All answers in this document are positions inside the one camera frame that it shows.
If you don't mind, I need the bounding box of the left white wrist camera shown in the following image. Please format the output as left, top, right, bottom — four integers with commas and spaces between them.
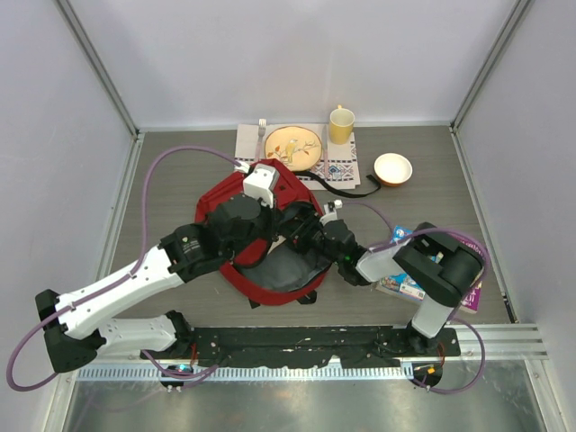
238, 163, 280, 209

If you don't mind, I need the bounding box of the pink handled knife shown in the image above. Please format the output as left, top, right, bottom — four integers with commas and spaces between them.
321, 124, 329, 181

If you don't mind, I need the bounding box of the white slotted cable duct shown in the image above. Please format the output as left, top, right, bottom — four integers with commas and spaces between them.
76, 363, 413, 382

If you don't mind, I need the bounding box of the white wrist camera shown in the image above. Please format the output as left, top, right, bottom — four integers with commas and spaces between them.
319, 200, 343, 225
238, 163, 280, 209

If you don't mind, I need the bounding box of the purple treehouse book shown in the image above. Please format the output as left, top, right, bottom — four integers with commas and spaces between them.
452, 233, 486, 314

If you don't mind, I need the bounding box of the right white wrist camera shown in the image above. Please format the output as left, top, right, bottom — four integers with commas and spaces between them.
319, 200, 343, 225

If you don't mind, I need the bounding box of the yellow mug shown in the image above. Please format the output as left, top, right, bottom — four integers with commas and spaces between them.
328, 105, 356, 145

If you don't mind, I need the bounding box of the bird pattern wooden plate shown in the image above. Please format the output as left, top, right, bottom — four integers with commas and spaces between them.
264, 126, 322, 172

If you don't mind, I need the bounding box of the red backpack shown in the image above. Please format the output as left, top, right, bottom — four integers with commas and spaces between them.
193, 159, 334, 307

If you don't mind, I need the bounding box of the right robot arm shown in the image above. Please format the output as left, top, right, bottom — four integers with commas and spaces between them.
278, 202, 490, 356

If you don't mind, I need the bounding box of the pink handled fork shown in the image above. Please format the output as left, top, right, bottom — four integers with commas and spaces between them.
255, 118, 267, 161

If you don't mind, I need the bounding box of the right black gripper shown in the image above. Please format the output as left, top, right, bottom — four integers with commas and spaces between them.
278, 210, 343, 266

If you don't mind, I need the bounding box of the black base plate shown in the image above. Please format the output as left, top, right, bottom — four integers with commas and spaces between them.
148, 326, 461, 369

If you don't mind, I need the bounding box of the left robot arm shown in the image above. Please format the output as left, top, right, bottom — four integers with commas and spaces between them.
35, 193, 280, 374

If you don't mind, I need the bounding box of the white orange bowl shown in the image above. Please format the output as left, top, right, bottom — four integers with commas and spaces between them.
373, 153, 413, 187

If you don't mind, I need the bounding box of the blue comic cover book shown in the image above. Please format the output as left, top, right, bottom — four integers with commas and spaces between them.
375, 224, 427, 302

